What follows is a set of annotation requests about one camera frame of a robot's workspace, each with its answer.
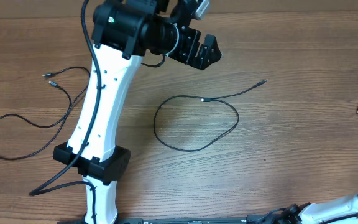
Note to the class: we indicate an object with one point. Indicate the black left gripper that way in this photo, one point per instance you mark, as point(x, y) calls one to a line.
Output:
point(186, 55)

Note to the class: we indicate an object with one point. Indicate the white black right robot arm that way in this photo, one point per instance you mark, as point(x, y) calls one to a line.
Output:
point(343, 210)

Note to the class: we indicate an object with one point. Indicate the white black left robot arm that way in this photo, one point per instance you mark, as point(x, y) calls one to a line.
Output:
point(123, 32)

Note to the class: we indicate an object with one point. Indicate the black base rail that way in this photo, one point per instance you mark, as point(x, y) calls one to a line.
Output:
point(248, 219)

